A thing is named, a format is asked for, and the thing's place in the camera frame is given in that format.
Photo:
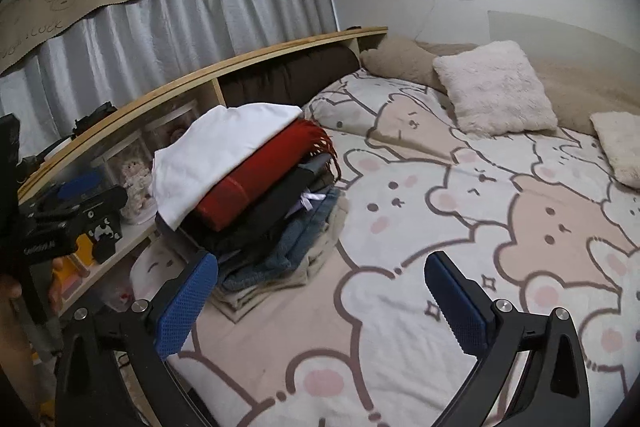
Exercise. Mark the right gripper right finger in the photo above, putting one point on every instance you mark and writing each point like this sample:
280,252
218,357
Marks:
553,388

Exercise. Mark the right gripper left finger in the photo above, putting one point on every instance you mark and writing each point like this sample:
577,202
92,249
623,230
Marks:
90,390

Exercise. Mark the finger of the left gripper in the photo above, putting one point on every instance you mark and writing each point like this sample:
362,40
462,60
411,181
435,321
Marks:
81,186

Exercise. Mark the white t-shirt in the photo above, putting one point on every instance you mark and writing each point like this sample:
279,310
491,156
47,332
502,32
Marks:
215,144

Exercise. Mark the person's left hand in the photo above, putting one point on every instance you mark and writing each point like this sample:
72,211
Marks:
16,353

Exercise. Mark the wooden bedside shelf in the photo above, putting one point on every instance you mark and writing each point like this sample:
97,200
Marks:
201,86

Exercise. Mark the doll in clear box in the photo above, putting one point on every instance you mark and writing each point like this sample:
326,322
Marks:
129,165

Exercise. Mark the beige knit garment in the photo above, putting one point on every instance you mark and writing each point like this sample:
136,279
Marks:
236,304

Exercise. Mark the grey curtain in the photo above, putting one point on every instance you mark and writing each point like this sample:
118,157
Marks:
120,52

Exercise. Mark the pink bear pattern bedsheet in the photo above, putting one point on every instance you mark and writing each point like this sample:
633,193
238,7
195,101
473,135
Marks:
536,219

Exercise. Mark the black folded garment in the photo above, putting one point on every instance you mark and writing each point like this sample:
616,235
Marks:
255,224

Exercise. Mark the red fringed scarf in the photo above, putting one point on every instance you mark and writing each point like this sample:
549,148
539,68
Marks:
268,164

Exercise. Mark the small white fluffy pillow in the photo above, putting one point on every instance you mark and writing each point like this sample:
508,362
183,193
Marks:
619,135

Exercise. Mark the large white fluffy pillow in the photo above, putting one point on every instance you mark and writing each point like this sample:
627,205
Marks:
495,90

